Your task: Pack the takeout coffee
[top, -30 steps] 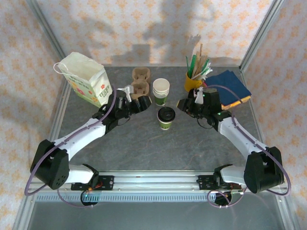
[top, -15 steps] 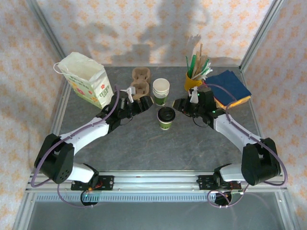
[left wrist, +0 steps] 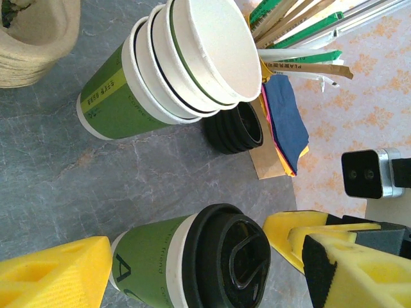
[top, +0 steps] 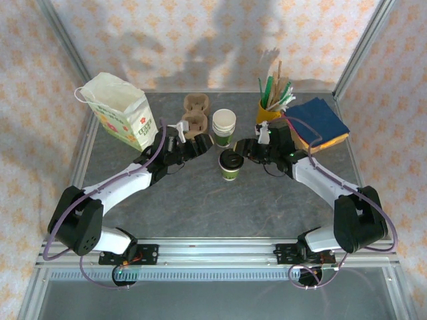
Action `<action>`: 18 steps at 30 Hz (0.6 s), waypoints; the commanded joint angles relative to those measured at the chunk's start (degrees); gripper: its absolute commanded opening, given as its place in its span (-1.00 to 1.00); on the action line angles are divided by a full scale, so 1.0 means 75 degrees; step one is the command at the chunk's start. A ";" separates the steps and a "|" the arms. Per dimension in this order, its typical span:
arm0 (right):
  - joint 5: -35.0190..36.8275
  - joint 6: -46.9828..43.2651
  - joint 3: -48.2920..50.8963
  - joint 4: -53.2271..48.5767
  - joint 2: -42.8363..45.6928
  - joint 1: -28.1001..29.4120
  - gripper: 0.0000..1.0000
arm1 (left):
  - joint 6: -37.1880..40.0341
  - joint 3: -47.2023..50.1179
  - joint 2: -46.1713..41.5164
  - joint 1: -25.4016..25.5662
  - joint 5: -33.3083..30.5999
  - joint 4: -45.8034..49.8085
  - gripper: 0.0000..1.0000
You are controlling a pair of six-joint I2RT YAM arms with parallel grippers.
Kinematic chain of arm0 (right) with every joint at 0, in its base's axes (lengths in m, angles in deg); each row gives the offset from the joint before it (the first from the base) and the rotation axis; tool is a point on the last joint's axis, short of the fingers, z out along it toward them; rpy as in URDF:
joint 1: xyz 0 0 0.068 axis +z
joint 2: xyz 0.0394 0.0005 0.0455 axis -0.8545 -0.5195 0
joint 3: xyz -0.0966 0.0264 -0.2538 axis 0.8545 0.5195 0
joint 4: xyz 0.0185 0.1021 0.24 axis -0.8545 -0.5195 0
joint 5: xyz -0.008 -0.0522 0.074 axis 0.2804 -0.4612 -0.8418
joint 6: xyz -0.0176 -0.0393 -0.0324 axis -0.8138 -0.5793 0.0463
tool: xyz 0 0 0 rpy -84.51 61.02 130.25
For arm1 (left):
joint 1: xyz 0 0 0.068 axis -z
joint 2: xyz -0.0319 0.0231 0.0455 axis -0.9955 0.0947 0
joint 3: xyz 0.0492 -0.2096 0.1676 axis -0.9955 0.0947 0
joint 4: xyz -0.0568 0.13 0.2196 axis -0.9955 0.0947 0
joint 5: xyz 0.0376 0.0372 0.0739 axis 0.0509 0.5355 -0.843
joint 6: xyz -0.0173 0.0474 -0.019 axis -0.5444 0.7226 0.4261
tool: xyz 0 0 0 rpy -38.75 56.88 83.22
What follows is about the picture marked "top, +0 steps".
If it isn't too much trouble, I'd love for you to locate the black plastic cup lid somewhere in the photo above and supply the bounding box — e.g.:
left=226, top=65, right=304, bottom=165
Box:
left=218, top=149, right=246, bottom=169

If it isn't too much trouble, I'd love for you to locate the green paper coffee cup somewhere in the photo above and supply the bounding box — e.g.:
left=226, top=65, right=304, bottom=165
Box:
left=220, top=164, right=243, bottom=182

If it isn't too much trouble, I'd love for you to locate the white floral paper bag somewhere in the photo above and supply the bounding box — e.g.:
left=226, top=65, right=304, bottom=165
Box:
left=73, top=71, right=160, bottom=153

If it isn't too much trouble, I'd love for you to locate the stack of paper cups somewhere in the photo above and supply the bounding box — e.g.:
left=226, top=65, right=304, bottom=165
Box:
left=211, top=109, right=238, bottom=148

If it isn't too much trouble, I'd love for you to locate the stack of pulp cup carriers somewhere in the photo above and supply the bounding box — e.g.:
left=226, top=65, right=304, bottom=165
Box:
left=181, top=94, right=211, bottom=139

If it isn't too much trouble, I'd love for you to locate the white wrapped straw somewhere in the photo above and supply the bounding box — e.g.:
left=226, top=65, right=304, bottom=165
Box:
left=266, top=94, right=297, bottom=113
left=268, top=81, right=294, bottom=109

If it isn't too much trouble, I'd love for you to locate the stack of coloured napkins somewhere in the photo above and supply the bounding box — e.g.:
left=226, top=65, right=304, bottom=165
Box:
left=282, top=97, right=350, bottom=155

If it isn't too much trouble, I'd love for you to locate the thin green wrapped straw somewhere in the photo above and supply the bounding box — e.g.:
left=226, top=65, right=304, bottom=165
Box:
left=258, top=77, right=268, bottom=109

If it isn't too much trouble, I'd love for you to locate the wide green wrapped straw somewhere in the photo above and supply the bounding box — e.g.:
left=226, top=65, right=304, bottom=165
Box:
left=263, top=75, right=275, bottom=108

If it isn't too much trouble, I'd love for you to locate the wooden stirrer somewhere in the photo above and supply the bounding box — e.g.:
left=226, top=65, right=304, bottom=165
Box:
left=273, top=75, right=291, bottom=106
left=270, top=59, right=284, bottom=103

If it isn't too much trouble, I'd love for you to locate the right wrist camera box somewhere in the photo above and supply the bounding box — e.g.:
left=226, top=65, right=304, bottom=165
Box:
left=255, top=121, right=272, bottom=145

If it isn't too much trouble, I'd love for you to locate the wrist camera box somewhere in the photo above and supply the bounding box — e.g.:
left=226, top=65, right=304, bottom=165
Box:
left=255, top=121, right=272, bottom=145
left=166, top=121, right=190, bottom=143

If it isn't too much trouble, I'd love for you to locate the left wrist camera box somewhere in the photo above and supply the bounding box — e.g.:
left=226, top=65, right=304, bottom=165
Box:
left=166, top=121, right=190, bottom=143

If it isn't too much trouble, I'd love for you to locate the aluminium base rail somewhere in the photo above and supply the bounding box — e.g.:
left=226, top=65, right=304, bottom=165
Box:
left=35, top=237, right=400, bottom=269

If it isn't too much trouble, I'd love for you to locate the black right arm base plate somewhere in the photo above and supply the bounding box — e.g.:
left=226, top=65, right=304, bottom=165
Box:
left=275, top=243, right=337, bottom=267

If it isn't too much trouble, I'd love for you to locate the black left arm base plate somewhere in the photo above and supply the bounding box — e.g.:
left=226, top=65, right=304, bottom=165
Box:
left=99, top=244, right=159, bottom=267

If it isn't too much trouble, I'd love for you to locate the grey slotted cable duct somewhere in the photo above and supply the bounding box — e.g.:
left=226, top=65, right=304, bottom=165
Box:
left=49, top=269, right=323, bottom=283

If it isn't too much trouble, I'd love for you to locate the aluminium frame post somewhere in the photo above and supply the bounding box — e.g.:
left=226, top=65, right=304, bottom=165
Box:
left=35, top=0, right=101, bottom=101
left=332, top=0, right=400, bottom=101

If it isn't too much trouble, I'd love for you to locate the aluminium frame leg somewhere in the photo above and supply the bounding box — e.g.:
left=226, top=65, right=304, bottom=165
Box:
left=383, top=266, right=413, bottom=320
left=18, top=266, right=51, bottom=320

